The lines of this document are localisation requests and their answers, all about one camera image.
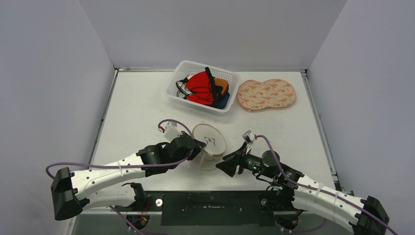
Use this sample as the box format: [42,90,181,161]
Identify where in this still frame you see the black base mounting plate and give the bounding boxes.
[116,190,303,229]

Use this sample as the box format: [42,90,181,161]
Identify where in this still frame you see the navy blue bra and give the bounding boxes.
[214,92,230,110]

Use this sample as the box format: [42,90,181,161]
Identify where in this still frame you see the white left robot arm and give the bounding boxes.
[50,132,206,221]

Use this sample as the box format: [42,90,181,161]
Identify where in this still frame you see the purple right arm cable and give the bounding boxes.
[254,135,398,235]

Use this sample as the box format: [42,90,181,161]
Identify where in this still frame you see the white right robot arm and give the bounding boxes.
[216,145,390,235]

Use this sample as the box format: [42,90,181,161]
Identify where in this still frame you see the white round mesh laundry bag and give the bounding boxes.
[191,123,226,171]

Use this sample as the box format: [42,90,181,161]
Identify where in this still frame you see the black and white bra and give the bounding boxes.
[175,75,193,99]

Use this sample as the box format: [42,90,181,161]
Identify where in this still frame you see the orange bra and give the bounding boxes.
[214,78,229,97]

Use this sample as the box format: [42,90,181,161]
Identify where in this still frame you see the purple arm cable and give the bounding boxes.
[45,119,198,180]
[254,135,398,235]

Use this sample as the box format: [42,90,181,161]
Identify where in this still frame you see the white plastic basket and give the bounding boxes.
[165,60,241,116]

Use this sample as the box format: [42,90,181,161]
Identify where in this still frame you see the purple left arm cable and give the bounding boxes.
[45,119,198,180]

